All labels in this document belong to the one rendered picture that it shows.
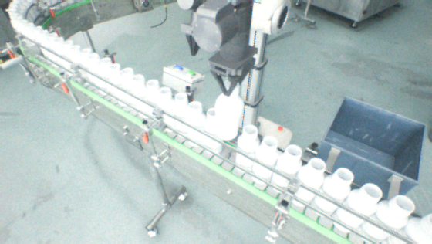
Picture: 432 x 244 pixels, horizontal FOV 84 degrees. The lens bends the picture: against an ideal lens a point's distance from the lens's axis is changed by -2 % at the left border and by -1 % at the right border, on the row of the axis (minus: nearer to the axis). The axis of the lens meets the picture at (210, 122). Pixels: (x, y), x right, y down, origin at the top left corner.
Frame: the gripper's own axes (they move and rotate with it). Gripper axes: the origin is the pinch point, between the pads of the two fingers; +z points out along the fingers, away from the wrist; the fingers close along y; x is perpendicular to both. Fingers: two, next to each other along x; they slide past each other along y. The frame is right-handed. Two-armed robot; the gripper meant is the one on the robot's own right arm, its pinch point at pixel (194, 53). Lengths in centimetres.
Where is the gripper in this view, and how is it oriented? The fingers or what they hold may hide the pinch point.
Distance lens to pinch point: 90.1
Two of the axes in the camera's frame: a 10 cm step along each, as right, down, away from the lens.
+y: 8.2, 4.1, -4.1
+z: -1.9, 8.6, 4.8
